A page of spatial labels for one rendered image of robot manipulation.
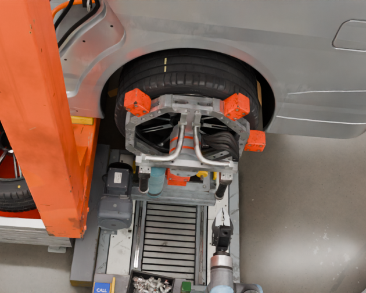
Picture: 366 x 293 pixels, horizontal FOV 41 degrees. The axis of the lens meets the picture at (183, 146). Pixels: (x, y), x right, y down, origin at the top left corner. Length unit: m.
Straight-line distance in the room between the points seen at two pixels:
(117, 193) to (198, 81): 0.87
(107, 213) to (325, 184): 1.45
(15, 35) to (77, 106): 1.18
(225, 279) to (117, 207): 0.79
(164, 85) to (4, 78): 0.85
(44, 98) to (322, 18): 1.00
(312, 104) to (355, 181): 1.21
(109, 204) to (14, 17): 1.57
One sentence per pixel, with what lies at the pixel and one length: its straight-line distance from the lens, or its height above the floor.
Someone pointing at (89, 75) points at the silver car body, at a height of 1.08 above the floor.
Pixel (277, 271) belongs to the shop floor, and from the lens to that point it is 2.97.
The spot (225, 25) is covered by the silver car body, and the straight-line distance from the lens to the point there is 1.82.
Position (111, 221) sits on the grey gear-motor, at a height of 0.38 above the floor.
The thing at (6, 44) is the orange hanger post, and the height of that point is 1.86.
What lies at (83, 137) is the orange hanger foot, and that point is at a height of 0.68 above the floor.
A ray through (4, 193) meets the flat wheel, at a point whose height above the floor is 0.50.
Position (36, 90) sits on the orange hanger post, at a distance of 1.33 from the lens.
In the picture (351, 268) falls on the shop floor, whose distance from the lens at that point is 3.13.
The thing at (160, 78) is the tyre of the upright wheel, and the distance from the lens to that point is 2.02.
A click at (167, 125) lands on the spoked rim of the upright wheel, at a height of 0.81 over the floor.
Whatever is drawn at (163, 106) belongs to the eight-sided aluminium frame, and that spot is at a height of 1.12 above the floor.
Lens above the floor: 2.76
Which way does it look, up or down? 60 degrees down
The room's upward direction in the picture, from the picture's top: 11 degrees clockwise
